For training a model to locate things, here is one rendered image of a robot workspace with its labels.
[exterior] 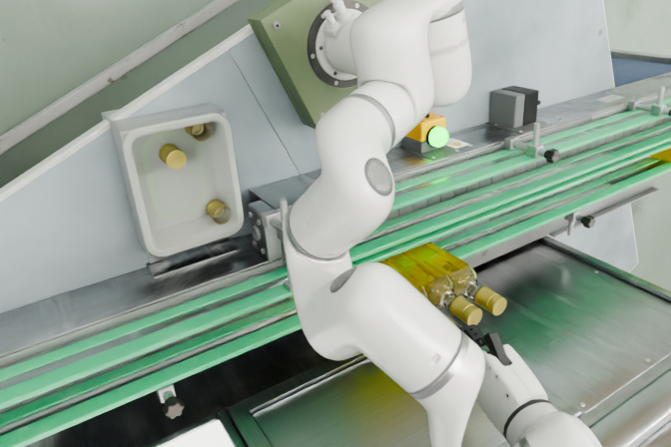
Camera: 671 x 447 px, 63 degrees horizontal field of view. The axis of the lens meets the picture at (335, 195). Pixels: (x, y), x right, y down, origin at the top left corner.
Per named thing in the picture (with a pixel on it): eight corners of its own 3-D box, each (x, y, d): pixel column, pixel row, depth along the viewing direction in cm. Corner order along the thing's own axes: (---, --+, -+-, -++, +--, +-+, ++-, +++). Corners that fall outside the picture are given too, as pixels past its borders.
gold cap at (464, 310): (448, 317, 93) (467, 330, 89) (448, 300, 91) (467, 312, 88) (464, 309, 94) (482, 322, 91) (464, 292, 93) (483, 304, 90)
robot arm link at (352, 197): (318, 129, 71) (243, 186, 62) (370, 66, 61) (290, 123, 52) (388, 206, 71) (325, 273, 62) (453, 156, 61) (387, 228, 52)
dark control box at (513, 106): (487, 121, 136) (513, 129, 129) (489, 90, 133) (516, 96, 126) (510, 115, 140) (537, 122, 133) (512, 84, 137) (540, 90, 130)
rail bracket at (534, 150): (499, 149, 123) (549, 165, 112) (501, 118, 120) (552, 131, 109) (512, 145, 125) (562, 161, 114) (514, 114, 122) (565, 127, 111)
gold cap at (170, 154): (156, 146, 92) (163, 153, 89) (177, 141, 94) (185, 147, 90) (161, 166, 94) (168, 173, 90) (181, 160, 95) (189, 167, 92)
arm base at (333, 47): (294, 21, 93) (336, 29, 81) (347, -21, 96) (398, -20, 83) (335, 93, 102) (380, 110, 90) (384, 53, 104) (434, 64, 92)
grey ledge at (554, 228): (382, 278, 129) (412, 300, 120) (381, 246, 126) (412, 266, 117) (624, 180, 173) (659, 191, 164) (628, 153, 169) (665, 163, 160)
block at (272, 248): (250, 248, 103) (266, 263, 98) (244, 204, 99) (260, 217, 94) (267, 242, 105) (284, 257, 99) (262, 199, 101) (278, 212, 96)
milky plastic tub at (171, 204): (137, 241, 97) (150, 261, 91) (108, 121, 88) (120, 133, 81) (229, 215, 105) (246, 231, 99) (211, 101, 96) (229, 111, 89)
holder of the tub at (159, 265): (144, 265, 100) (155, 284, 94) (109, 121, 89) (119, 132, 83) (231, 237, 108) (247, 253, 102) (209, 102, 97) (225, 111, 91)
